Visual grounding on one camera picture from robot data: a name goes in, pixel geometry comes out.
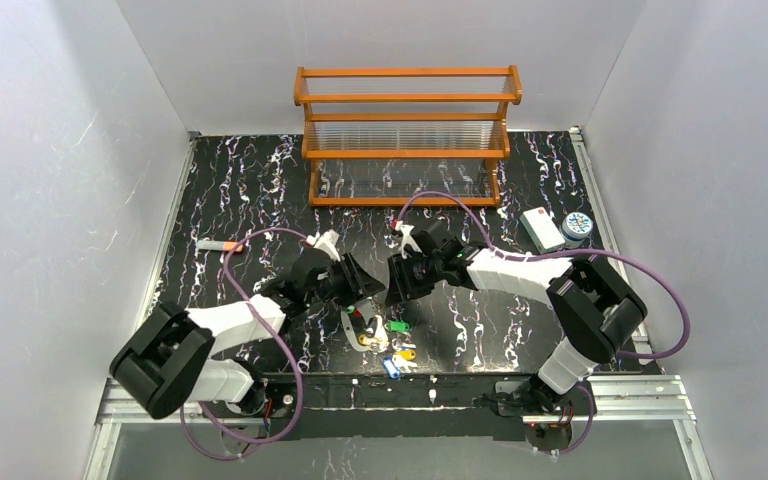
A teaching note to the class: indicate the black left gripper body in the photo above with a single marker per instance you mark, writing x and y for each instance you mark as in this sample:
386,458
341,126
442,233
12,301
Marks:
351,280

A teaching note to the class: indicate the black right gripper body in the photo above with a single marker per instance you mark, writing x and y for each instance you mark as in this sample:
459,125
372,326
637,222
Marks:
416,273

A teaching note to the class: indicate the green key tag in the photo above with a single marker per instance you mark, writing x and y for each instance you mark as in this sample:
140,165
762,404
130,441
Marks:
398,326

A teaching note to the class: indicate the cluster of tagged keys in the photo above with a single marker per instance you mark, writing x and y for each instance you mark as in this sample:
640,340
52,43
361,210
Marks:
380,339

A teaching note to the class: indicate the yellow key tag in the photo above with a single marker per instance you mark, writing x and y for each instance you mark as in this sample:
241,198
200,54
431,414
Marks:
408,355

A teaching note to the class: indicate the blue key tag front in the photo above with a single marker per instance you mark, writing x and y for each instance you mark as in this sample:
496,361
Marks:
390,367

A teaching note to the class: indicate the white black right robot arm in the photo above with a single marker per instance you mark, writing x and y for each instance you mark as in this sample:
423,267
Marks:
596,308

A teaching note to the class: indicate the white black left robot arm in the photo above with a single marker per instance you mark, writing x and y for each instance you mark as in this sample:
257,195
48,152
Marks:
170,359

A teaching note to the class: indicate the orange grey marker pen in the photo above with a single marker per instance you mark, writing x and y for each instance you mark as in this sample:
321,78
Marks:
219,246

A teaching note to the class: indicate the white rectangular box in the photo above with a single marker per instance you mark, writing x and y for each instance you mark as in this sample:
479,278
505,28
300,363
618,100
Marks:
541,230

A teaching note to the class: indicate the orange wooden shelf rack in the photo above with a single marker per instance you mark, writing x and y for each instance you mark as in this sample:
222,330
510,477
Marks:
407,114

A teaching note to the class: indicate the blue white round tin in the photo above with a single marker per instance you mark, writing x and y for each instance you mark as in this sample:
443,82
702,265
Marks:
575,228

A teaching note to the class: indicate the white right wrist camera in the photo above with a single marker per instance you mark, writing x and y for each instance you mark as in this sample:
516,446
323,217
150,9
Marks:
408,245

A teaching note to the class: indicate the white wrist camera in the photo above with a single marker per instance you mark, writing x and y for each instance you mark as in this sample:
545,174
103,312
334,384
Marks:
408,245
325,242

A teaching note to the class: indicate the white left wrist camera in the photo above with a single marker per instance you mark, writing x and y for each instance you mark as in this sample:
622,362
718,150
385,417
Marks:
325,242

